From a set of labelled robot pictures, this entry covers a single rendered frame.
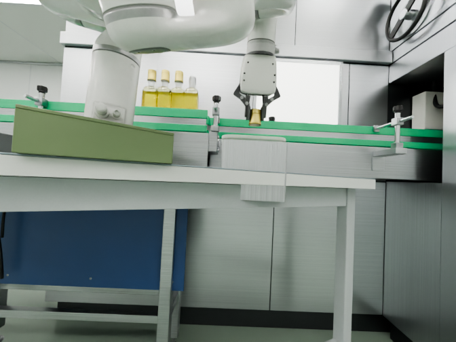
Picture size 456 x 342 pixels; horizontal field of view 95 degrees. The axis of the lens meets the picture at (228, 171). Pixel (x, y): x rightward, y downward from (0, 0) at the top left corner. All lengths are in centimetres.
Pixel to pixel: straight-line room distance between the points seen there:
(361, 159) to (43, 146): 95
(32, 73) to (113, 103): 525
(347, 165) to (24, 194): 94
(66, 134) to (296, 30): 114
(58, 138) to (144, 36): 22
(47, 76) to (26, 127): 512
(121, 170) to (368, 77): 121
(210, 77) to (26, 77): 495
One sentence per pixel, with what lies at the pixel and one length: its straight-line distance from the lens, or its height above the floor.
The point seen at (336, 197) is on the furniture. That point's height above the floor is 68.
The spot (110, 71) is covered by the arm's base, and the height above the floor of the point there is 93.
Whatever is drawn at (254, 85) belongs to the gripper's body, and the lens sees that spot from 62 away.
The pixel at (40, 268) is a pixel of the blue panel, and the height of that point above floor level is 39.
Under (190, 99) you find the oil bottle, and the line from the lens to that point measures 91.
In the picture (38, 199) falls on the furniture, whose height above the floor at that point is 67.
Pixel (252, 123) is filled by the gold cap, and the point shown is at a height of 89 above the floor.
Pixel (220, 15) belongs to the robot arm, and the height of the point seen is 93.
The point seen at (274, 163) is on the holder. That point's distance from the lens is 55.
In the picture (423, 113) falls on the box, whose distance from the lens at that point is 137.
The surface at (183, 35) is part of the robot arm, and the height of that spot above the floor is 89.
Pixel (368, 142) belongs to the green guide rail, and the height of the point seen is 90.
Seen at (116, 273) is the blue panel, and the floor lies 38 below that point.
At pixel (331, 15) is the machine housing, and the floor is 157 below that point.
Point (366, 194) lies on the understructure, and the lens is 124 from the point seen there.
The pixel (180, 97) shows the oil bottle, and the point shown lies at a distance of 92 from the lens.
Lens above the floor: 73
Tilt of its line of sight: 2 degrees up
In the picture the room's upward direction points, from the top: 3 degrees clockwise
